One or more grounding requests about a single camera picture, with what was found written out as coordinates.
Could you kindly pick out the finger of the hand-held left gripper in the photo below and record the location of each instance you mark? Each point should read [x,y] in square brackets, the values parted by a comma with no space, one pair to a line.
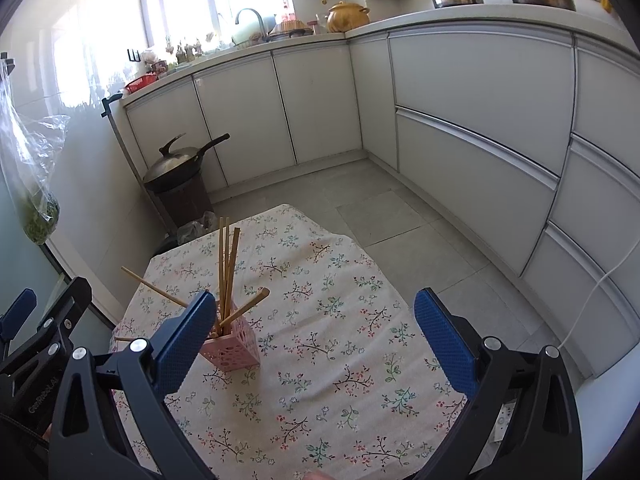
[65,305]
[17,312]

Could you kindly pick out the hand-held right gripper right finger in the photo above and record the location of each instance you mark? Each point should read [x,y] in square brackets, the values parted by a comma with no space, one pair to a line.
[442,335]

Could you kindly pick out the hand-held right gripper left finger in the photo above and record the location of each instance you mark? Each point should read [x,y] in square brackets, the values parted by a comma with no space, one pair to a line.
[190,332]

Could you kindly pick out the pink perforated utensil holder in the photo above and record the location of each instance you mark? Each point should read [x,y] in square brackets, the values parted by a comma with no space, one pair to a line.
[237,350]

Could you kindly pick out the bunch of wooden chopsticks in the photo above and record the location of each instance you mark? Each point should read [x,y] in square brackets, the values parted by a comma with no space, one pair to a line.
[221,260]

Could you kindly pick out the frosted glass sliding door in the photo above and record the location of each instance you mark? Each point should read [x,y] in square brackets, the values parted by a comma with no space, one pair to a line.
[30,270]

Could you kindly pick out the plastic bag of greens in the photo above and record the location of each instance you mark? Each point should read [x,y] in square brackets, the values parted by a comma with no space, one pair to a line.
[37,215]

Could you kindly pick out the crumpled plastic bag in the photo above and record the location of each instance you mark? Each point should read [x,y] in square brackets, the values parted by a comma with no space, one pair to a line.
[195,230]

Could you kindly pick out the floral tablecloth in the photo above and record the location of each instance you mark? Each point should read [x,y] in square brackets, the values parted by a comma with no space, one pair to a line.
[320,335]

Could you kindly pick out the brown plastic bin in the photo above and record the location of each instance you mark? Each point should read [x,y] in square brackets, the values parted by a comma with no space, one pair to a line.
[185,205]

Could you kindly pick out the metal wok lid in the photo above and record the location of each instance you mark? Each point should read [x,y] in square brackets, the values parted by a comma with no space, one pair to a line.
[172,160]

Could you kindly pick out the black wok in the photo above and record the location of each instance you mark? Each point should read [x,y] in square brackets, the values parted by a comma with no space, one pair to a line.
[207,147]

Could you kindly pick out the white kitchen cabinet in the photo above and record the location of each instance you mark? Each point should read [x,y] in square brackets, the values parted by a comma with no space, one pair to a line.
[475,110]

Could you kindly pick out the red plastic basket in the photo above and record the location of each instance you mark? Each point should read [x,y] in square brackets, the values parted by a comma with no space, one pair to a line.
[141,84]

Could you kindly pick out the cluster of small jars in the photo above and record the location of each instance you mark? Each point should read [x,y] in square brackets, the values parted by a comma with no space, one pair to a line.
[192,50]

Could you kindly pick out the pale green basin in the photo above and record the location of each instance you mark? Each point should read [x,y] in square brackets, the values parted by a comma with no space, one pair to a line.
[245,35]

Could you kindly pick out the woven bamboo basket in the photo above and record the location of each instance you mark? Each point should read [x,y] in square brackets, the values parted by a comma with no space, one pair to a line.
[290,30]

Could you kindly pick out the sink faucet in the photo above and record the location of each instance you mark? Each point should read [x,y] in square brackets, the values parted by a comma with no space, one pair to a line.
[260,20]

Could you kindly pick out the brown clay pot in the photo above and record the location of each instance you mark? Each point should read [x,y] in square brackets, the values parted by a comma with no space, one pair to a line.
[347,19]

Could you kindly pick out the kitchen window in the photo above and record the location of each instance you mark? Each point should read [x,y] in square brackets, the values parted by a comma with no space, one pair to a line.
[210,0]

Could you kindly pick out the black counter bracket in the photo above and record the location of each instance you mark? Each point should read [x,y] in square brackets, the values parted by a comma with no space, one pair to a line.
[111,105]

